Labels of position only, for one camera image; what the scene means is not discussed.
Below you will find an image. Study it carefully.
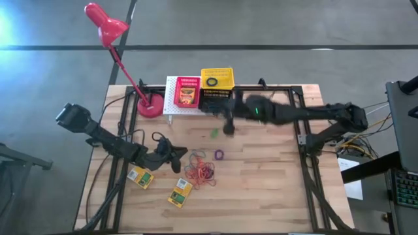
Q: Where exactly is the black computer keyboard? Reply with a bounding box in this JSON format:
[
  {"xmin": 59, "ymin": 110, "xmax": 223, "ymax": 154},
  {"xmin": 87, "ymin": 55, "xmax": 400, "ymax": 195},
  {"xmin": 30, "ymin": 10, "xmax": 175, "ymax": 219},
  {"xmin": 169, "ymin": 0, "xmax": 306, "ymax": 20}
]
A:
[{"xmin": 393, "ymin": 169, "xmax": 418, "ymax": 210}]

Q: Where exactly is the white perforated metal shelf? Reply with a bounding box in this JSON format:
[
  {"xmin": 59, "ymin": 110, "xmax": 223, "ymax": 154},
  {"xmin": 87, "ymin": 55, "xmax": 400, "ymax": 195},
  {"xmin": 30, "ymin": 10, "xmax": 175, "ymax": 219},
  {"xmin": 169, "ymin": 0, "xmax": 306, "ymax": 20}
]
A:
[{"xmin": 162, "ymin": 76, "xmax": 233, "ymax": 127}]

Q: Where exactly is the black plastic basket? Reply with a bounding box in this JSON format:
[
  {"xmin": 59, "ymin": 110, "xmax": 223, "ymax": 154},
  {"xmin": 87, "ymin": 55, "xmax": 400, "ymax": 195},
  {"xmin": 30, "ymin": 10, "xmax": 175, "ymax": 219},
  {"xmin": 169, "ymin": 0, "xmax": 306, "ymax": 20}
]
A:
[{"xmin": 198, "ymin": 88, "xmax": 234, "ymax": 115}]

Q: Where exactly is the red desk lamp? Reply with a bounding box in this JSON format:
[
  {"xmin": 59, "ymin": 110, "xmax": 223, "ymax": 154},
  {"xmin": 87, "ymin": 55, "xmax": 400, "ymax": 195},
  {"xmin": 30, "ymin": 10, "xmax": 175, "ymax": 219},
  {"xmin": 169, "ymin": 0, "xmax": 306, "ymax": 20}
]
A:
[{"xmin": 84, "ymin": 2, "xmax": 165, "ymax": 119}]

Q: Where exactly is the grey-blue rubber band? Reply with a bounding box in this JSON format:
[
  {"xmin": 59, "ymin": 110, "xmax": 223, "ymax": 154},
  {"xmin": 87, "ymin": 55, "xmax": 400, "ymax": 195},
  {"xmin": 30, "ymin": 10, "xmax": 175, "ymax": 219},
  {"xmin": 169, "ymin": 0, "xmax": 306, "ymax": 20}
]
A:
[{"xmin": 189, "ymin": 149, "xmax": 207, "ymax": 161}]

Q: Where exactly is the pile of rubber bands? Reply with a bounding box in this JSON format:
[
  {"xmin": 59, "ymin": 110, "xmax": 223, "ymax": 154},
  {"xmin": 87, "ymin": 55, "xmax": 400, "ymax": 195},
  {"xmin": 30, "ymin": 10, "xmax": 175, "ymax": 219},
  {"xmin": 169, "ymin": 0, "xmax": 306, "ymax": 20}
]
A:
[{"xmin": 184, "ymin": 155, "xmax": 218, "ymax": 190}]

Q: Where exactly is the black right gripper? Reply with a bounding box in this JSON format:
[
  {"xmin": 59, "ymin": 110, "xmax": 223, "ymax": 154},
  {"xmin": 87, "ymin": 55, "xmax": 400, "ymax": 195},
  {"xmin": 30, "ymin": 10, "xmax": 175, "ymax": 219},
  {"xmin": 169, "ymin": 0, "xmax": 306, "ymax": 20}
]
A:
[{"xmin": 202, "ymin": 96, "xmax": 246, "ymax": 136}]

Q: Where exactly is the yellow crayon box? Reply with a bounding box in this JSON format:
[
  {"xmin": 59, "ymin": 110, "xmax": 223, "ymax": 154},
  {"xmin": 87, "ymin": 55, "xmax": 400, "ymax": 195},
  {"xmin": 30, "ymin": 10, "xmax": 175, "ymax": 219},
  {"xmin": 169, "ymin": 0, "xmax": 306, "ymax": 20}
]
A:
[
  {"xmin": 178, "ymin": 87, "xmax": 197, "ymax": 106},
  {"xmin": 167, "ymin": 177, "xmax": 194, "ymax": 209},
  {"xmin": 126, "ymin": 166, "xmax": 155, "ymax": 190}
]

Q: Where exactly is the red plastic basket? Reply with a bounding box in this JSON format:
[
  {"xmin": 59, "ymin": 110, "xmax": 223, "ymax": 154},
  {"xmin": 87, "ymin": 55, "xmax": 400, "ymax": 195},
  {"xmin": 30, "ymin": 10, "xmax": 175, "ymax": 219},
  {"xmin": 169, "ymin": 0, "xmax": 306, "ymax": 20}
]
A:
[{"xmin": 173, "ymin": 76, "xmax": 202, "ymax": 109}]

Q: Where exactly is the black desk beam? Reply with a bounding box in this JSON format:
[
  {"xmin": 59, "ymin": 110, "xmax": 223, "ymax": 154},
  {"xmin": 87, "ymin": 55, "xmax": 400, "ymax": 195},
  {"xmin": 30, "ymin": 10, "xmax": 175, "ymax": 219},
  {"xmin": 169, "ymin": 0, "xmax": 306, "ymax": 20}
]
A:
[{"xmin": 341, "ymin": 151, "xmax": 403, "ymax": 184}]

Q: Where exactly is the brown cable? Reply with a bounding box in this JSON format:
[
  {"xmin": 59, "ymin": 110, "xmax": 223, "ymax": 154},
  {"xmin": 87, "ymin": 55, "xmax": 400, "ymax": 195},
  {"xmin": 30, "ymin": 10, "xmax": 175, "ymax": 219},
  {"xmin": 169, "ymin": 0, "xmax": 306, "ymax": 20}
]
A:
[{"xmin": 85, "ymin": 153, "xmax": 110, "ymax": 226}]

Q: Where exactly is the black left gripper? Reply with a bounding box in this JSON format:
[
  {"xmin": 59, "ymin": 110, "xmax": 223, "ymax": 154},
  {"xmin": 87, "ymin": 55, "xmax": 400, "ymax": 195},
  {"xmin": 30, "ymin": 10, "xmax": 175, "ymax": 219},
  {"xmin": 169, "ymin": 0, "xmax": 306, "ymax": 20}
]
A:
[{"xmin": 145, "ymin": 137, "xmax": 189, "ymax": 174}]

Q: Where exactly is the grey metal stand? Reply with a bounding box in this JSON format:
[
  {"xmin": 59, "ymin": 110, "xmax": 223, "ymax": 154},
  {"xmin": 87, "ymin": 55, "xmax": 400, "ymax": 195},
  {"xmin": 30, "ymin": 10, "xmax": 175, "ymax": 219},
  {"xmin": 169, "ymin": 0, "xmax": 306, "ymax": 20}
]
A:
[{"xmin": 0, "ymin": 142, "xmax": 54, "ymax": 235}]

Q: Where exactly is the yellow plastic basket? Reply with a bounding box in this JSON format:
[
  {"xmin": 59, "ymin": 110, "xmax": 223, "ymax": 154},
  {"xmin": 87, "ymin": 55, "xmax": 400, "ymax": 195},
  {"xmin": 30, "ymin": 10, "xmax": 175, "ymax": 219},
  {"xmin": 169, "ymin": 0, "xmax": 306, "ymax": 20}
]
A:
[{"xmin": 200, "ymin": 67, "xmax": 236, "ymax": 91}]

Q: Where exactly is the black aluminium table frame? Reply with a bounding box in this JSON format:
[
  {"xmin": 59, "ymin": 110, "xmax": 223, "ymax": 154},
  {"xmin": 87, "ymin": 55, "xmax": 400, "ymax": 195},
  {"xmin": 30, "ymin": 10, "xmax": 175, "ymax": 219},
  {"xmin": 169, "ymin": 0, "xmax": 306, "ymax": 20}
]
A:
[{"xmin": 78, "ymin": 83, "xmax": 357, "ymax": 234}]

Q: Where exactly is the white paper sheet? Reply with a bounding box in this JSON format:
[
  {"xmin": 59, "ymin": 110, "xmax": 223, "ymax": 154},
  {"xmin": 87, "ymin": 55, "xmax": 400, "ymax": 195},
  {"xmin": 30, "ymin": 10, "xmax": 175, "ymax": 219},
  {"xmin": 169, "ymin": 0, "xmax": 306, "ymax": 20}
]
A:
[{"xmin": 337, "ymin": 157, "xmax": 364, "ymax": 201}]

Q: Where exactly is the orange rubber band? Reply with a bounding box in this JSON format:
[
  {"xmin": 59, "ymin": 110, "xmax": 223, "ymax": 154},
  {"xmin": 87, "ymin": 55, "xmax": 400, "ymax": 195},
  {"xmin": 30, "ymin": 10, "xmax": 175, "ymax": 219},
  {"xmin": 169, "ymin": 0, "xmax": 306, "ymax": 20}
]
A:
[{"xmin": 189, "ymin": 163, "xmax": 213, "ymax": 183}]

